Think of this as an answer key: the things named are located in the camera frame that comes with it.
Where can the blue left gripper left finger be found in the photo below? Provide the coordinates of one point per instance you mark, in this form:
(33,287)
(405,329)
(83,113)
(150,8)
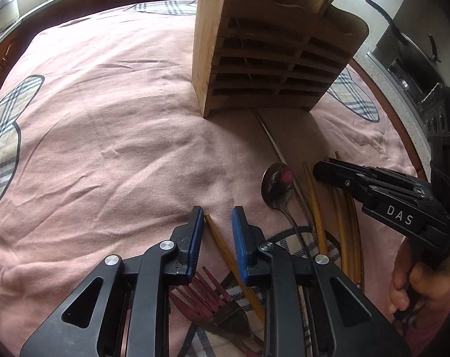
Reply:
(121,308)

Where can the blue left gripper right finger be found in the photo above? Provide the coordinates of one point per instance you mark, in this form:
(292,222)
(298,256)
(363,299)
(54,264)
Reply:
(312,308)

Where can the dark metal fork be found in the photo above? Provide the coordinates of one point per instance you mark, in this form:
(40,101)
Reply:
(209,307)

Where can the right hand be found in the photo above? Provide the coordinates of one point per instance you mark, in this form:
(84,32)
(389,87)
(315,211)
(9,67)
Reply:
(432,286)

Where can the gas stove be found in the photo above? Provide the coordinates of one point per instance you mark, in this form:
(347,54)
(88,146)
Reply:
(417,81)

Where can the dark metal spoon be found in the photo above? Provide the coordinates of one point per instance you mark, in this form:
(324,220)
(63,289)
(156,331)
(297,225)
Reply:
(277,187)

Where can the pink tablecloth with hearts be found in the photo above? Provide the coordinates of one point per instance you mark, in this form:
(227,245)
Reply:
(103,150)

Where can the thin metal chopstick on cloth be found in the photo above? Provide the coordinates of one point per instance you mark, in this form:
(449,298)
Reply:
(270,138)

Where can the wooden utensil holder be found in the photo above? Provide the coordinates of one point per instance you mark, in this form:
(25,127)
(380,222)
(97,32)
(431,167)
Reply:
(270,53)

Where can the large white rice cooker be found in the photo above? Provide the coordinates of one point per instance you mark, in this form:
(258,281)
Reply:
(9,13)

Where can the black wok with handle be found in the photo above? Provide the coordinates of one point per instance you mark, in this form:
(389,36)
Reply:
(415,62)

